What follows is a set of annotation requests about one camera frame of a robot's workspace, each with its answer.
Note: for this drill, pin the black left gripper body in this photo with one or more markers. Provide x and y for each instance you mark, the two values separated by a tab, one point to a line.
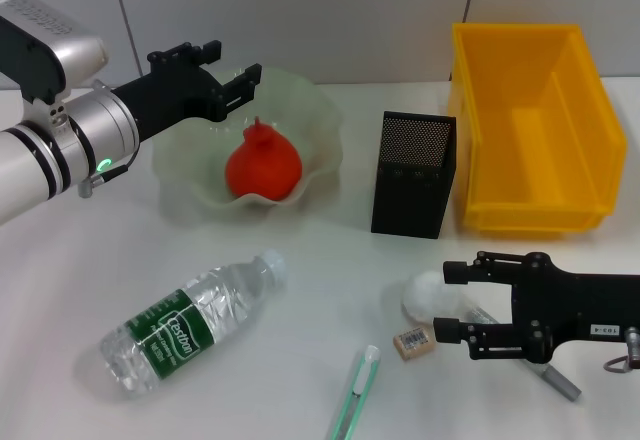
170	95

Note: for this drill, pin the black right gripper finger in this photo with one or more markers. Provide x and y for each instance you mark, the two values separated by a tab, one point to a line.
447	330
455	272

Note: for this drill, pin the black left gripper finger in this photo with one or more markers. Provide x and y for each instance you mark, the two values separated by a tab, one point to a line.
210	51
247	82

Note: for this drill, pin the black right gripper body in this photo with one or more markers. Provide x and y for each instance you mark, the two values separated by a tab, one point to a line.
590	305

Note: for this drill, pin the white paper ball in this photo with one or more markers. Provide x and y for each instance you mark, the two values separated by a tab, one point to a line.
422	297

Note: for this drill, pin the orange red toy fruit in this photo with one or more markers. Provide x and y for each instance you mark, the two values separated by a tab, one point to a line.
265	165

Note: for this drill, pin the green white toothbrush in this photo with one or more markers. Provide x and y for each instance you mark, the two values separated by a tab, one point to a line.
357	390

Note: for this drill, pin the clear green label water bottle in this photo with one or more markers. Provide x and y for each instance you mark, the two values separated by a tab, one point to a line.
165	330

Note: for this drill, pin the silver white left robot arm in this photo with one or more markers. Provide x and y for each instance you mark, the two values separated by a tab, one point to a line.
30	170

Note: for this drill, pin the beige eraser with barcode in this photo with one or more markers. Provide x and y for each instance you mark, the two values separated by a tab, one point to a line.
412	342

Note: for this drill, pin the pale green wavy fruit bowl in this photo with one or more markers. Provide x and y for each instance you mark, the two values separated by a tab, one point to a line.
310	125

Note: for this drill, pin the black mesh pen holder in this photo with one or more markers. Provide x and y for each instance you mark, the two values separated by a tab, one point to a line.
410	210

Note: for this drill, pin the silver glitter pen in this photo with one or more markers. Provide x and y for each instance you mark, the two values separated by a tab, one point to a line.
562	385

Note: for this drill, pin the yellow plastic storage bin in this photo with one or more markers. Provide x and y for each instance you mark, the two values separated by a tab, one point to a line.
540	160

